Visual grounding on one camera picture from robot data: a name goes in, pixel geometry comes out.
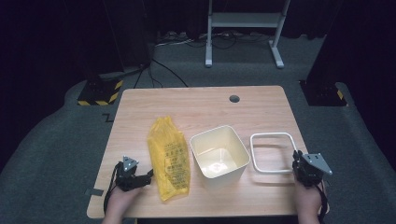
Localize cream plastic bin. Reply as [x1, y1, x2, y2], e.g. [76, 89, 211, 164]
[189, 124, 252, 191]

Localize person's left hand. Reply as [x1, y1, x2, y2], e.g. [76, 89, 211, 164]
[104, 185, 145, 219]

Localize white bin rim ring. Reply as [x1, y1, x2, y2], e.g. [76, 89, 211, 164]
[248, 132, 299, 175]

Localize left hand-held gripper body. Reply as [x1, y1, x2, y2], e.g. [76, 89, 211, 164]
[113, 155, 148, 192]

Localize black floor cable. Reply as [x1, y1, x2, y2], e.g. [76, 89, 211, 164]
[134, 57, 190, 89]

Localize right hand-held gripper cable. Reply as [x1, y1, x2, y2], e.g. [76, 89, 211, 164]
[314, 182, 331, 224]

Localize bundle of floor cables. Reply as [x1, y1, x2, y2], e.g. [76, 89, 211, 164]
[154, 30, 273, 50]

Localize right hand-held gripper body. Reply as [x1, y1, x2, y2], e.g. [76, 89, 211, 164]
[292, 152, 333, 189]

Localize grey tape piece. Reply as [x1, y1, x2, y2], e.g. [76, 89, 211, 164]
[85, 188, 105, 198]

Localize left hand-held gripper cable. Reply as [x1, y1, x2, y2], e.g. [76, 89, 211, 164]
[103, 161, 121, 215]

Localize hand-held gripper cable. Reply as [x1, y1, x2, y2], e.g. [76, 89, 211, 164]
[314, 182, 331, 224]
[103, 161, 121, 215]

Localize person's right hand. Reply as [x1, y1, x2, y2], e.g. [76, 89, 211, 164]
[293, 175, 327, 220]

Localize black yellow striped stand base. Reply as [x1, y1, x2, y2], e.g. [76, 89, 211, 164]
[299, 79, 348, 107]
[77, 78, 124, 106]

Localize grey metal stand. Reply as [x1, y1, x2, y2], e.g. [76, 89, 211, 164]
[204, 0, 292, 69]

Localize yellow plastic trash bag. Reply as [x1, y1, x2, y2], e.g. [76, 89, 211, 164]
[147, 116, 191, 203]

